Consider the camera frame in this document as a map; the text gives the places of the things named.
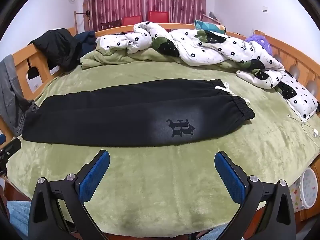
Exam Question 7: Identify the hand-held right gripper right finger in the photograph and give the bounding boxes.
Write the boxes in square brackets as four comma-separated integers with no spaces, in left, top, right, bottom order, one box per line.
[214,151,297,240]

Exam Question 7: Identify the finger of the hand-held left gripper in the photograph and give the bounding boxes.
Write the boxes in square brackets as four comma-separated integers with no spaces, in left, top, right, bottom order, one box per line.
[0,138,22,175]

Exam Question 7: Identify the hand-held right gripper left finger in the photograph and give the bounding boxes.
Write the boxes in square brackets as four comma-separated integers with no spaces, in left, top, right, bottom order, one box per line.
[28,149,110,240]

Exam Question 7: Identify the black pants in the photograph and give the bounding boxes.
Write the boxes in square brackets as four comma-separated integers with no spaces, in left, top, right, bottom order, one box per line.
[21,79,255,147]

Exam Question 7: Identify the grey denim garment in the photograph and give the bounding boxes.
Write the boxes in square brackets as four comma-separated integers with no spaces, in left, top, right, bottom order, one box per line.
[0,54,39,138]

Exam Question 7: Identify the green fleece blanket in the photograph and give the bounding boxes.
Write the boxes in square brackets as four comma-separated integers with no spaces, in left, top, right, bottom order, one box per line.
[5,47,320,235]

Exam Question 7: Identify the light blue fluffy cloth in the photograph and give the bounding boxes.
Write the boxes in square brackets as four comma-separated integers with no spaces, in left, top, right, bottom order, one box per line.
[6,200,32,240]

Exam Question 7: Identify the white star-print bin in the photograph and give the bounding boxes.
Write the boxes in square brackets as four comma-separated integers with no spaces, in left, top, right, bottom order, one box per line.
[292,167,318,213]

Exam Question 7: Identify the white floral pillow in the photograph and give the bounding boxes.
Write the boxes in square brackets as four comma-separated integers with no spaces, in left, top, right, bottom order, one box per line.
[275,71,319,119]

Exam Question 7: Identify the black jacket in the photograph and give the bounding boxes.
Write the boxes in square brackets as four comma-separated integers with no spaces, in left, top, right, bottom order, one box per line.
[29,28,83,70]

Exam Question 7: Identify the navy garment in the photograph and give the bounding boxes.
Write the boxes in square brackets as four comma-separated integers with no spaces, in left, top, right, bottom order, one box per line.
[75,31,97,55]

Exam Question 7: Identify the purple plush toy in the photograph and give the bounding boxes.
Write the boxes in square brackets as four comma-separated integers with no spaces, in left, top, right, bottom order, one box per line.
[245,34,272,54]

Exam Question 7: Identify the dark wooden chair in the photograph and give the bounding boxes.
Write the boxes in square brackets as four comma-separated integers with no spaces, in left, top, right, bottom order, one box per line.
[100,19,122,30]

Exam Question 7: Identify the teal patterned cushion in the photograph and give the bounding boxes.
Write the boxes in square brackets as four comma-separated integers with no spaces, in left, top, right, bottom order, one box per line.
[194,20,227,34]

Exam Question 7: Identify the wooden coat rack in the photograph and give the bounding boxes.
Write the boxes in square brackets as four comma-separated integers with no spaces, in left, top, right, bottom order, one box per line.
[74,2,92,30]

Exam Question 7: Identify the red chair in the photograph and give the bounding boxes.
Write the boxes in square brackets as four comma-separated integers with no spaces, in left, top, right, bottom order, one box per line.
[122,16,143,27]
[147,11,168,23]

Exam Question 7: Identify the white charging cable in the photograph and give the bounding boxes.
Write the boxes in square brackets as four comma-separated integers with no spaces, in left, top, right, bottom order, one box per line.
[287,115,320,138]

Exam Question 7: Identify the wooden bed frame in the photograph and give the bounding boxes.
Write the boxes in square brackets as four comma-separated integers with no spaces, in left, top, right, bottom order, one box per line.
[0,24,320,240]

